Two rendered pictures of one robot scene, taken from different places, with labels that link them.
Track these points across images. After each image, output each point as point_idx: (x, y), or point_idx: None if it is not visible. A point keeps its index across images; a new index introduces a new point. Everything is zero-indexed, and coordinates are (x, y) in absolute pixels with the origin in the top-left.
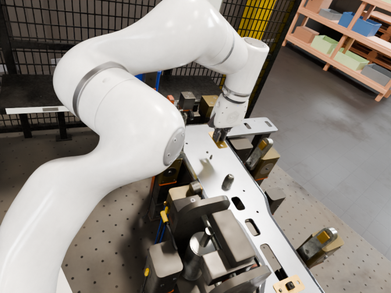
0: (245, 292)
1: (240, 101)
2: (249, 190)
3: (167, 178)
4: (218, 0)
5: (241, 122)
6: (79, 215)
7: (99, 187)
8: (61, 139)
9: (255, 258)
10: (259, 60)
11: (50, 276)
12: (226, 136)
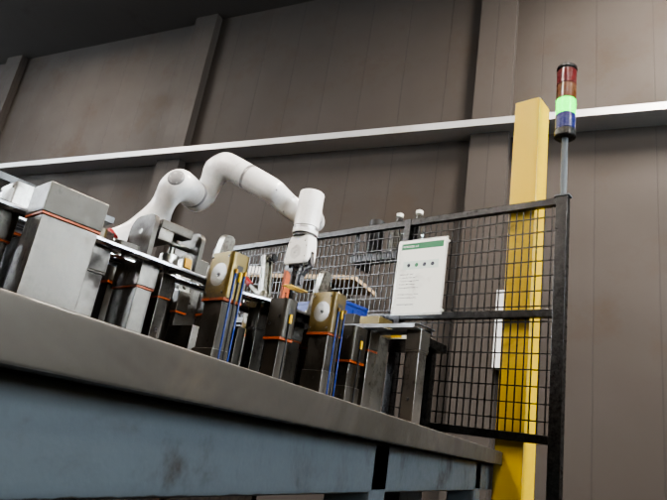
0: (143, 242)
1: (294, 230)
2: (266, 301)
3: (244, 326)
4: (441, 253)
5: (305, 258)
6: (146, 211)
7: (155, 197)
8: None
9: (185, 283)
10: (302, 194)
11: (123, 233)
12: (296, 279)
